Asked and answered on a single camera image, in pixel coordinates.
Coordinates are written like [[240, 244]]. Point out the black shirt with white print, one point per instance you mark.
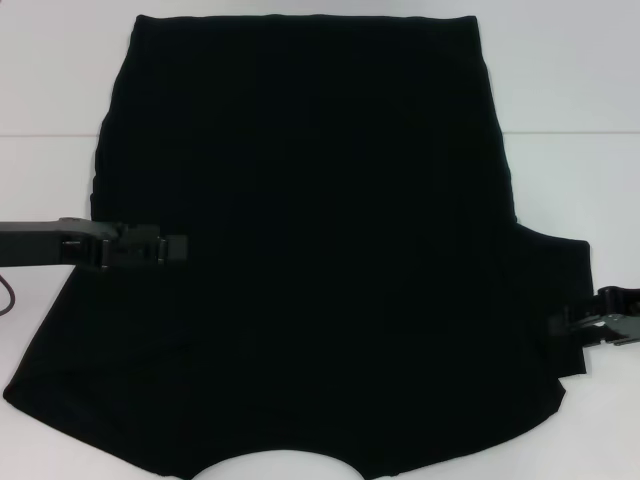
[[325, 200]]

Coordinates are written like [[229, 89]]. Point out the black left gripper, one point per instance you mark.
[[35, 245]]

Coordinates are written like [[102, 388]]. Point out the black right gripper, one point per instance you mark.
[[625, 305]]

